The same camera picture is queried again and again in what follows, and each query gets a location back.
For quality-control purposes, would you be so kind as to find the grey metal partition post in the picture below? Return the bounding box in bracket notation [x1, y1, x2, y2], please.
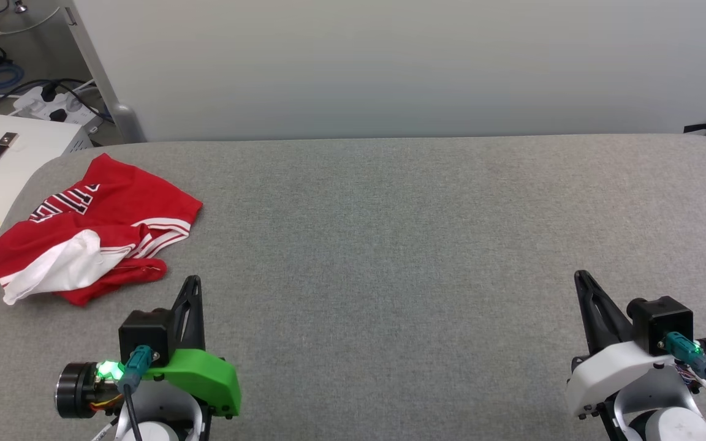
[61, 6, 146, 144]

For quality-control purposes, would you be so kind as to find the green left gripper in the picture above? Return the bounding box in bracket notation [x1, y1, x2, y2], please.
[141, 275, 243, 419]

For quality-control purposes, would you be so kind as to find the right teal plug camera cable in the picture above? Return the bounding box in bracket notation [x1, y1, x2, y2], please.
[664, 331, 706, 418]

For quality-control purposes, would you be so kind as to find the left teal plug camera cable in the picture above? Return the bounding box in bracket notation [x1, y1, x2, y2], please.
[116, 344, 156, 441]

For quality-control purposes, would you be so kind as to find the grey fabric sofa cushion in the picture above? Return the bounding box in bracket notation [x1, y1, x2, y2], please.
[0, 133, 706, 441]

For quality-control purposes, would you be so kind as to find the teal plug camera cable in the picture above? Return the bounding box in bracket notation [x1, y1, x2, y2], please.
[664, 331, 706, 418]
[116, 344, 156, 441]

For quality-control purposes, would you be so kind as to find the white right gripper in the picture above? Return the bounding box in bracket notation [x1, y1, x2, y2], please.
[564, 269, 706, 421]

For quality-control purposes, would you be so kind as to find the white equipment box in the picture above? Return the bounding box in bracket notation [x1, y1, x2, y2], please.
[0, 111, 94, 282]

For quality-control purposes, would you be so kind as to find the white power strip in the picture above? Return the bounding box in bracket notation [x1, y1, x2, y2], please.
[12, 84, 101, 134]

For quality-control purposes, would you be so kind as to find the red white Bulls jersey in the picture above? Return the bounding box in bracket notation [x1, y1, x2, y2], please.
[0, 153, 203, 307]

